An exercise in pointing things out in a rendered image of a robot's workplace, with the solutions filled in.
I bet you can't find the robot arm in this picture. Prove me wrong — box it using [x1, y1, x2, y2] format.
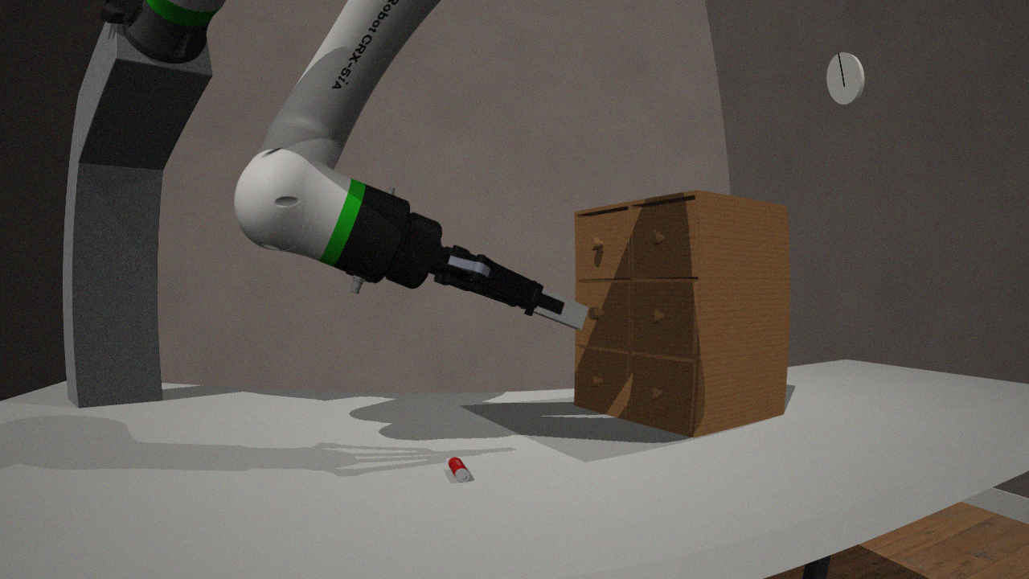
[99, 0, 441, 294]

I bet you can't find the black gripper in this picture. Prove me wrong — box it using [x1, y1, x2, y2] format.
[385, 212, 588, 330]

